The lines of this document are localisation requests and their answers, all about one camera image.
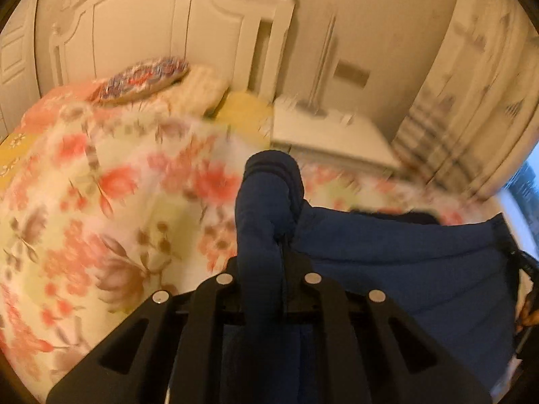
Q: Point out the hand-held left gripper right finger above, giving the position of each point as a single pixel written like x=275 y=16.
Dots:
x=337 y=328

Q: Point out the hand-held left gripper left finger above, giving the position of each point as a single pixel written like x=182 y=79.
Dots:
x=198 y=324

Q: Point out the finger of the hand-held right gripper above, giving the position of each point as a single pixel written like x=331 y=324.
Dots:
x=528 y=265

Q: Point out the navy blue puffer jacket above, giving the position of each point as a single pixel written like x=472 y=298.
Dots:
x=379 y=252

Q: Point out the person's right hand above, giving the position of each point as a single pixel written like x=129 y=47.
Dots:
x=529 y=309

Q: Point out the window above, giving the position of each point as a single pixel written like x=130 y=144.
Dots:
x=528 y=181

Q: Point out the floral blanket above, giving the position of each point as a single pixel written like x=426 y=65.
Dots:
x=126 y=185

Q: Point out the white nightstand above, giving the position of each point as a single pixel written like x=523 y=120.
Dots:
x=332 y=139

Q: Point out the sailboat print curtain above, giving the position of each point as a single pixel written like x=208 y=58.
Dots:
x=476 y=71

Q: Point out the cream pillow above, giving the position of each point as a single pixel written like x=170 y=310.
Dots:
x=198 y=90

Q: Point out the round patterned cushion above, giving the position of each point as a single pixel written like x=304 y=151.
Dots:
x=145 y=78

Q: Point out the pink orange pillow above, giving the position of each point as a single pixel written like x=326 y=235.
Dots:
x=54 y=101

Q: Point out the white pole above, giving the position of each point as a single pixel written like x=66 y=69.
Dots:
x=323 y=63

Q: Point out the white wooden headboard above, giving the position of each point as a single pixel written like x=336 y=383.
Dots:
x=139 y=25

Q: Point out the white wardrobe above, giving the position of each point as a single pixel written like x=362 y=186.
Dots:
x=17 y=63

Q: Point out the wall socket panel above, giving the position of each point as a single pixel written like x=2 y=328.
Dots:
x=353 y=73

